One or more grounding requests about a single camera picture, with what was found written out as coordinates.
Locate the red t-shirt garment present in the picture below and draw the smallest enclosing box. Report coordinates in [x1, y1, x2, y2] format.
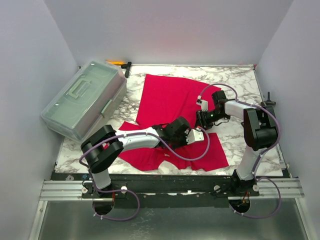
[119, 74, 229, 172]

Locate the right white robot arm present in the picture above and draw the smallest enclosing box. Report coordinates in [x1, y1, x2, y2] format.
[196, 90, 280, 196]

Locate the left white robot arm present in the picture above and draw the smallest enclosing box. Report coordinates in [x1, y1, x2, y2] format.
[80, 116, 191, 198]

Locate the black rod with knob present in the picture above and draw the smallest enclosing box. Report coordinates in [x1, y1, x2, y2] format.
[260, 91, 276, 107]

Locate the black clamp tool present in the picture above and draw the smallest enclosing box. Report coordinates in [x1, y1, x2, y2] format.
[120, 61, 132, 78]

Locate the clear plastic storage box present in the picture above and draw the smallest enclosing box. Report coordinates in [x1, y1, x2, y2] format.
[40, 61, 127, 143]

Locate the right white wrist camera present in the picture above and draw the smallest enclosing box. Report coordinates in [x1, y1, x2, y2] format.
[196, 95, 209, 111]

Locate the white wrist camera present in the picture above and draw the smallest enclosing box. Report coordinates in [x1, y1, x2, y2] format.
[186, 127, 205, 145]
[196, 95, 209, 111]

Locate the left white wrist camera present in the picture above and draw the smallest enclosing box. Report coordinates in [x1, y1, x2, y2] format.
[186, 127, 205, 145]

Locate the black metal base rail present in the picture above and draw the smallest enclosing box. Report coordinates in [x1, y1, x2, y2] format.
[50, 172, 259, 209]

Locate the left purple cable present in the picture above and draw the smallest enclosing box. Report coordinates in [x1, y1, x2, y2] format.
[79, 127, 211, 221]

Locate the aluminium frame rail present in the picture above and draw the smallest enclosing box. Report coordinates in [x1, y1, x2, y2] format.
[39, 180, 113, 202]

